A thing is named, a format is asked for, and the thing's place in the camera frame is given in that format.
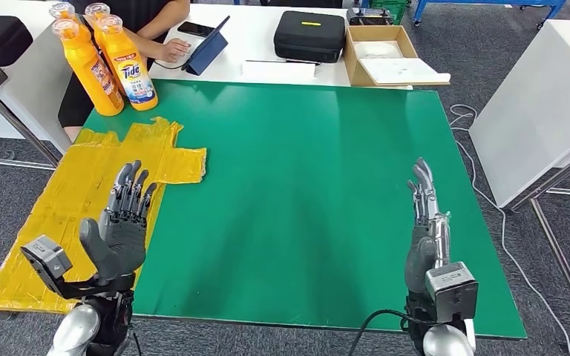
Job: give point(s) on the black device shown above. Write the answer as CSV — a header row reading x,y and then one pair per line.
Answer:
x,y
370,16

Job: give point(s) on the person's left forearm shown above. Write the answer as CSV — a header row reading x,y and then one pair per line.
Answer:
x,y
149,48

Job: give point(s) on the white paper sheet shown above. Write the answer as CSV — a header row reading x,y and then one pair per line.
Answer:
x,y
279,70

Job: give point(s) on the black smartphone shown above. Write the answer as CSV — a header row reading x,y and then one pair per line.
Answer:
x,y
196,29

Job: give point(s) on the white round foam insert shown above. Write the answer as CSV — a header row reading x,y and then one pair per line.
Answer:
x,y
378,50

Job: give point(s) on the white side table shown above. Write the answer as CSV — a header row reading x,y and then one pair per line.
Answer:
x,y
29,93

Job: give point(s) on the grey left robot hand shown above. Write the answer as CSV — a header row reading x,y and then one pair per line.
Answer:
x,y
122,245

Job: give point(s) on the person's left hand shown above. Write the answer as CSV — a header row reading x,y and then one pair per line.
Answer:
x,y
174,50

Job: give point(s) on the blue tablet case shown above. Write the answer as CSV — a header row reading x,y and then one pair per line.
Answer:
x,y
208,52

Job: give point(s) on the white desk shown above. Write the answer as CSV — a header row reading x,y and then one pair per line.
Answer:
x,y
260,44

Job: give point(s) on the orange detergent bottle clear cap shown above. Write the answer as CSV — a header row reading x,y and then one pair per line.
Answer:
x,y
63,11
88,72
95,24
131,72

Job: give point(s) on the thin black pen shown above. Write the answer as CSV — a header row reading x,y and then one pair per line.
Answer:
x,y
284,62

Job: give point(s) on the green plastic crate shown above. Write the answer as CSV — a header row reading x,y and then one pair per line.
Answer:
x,y
388,5

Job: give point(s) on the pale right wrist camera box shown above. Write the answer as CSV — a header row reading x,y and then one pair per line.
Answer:
x,y
452,292

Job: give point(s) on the black left wrist camera bracket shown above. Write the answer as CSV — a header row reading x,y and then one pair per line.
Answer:
x,y
83,287

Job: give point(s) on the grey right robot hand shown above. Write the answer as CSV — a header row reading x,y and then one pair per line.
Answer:
x,y
425,245

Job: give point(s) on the black case yellow label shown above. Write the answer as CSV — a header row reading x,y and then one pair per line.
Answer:
x,y
309,38

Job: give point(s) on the cardboard box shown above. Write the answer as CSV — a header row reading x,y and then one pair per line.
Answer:
x,y
354,68

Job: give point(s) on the person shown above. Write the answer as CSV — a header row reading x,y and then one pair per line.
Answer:
x,y
132,10

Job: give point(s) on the blue metal rack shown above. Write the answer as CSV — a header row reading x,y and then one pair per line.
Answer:
x,y
491,2

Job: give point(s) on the yellow plastic sheet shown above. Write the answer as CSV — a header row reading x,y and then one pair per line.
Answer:
x,y
68,196

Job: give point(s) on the white foam sheet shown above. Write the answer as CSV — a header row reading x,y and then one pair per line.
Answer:
x,y
406,72

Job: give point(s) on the white table metal legs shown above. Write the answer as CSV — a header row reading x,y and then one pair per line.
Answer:
x,y
536,108

